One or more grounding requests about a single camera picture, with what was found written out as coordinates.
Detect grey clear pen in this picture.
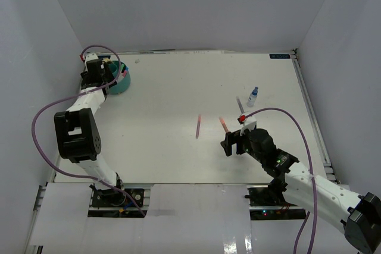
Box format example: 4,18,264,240
236,96,245,114

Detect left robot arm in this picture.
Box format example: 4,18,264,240
54,58,126,206

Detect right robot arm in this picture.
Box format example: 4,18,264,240
220,128,380,253

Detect teal round organizer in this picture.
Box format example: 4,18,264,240
104,61,131,95

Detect blue spray bottle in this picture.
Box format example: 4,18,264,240
246,87,258,108

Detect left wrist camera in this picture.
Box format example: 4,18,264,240
80,52,99,70

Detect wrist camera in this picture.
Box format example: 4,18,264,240
238,114,257,136
80,52,99,70

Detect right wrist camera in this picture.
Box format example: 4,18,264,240
238,114,257,136

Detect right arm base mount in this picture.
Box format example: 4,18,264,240
245,183,307,221

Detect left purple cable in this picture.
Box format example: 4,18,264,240
32,45,147,217

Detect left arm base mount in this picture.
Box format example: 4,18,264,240
88,186,147,218

